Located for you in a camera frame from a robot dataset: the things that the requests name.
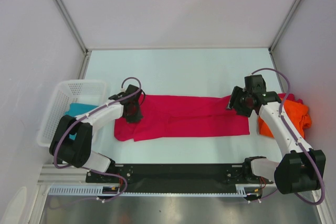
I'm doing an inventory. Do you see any white plastic laundry basket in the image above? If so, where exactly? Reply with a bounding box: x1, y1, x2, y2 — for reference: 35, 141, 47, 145
37, 80, 109, 147

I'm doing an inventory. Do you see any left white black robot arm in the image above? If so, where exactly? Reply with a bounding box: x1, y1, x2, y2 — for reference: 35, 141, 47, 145
49, 84, 143, 182

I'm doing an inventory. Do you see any dark pink t shirt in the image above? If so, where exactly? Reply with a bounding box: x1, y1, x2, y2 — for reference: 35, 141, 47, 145
277, 92, 304, 104

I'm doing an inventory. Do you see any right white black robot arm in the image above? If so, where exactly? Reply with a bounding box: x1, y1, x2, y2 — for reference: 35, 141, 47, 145
228, 74, 326, 204

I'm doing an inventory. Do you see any teal t shirt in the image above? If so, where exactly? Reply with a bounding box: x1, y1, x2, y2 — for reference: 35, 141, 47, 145
68, 102, 98, 141

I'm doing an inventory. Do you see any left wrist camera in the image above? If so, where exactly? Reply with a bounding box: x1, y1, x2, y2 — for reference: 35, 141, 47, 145
122, 84, 142, 102

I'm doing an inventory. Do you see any slotted white cable duct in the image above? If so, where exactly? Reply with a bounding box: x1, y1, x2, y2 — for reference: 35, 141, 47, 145
48, 185, 247, 198

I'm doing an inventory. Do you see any magenta t shirt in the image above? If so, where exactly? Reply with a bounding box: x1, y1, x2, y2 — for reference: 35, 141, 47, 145
114, 95, 249, 142

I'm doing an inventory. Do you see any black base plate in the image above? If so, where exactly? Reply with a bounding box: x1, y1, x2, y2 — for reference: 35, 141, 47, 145
85, 163, 276, 194

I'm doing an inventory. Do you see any aluminium rail frame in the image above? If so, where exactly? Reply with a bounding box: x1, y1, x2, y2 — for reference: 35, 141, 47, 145
37, 164, 324, 187

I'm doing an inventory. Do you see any orange t shirt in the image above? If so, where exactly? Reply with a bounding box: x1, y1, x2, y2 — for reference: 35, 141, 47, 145
258, 94, 312, 138

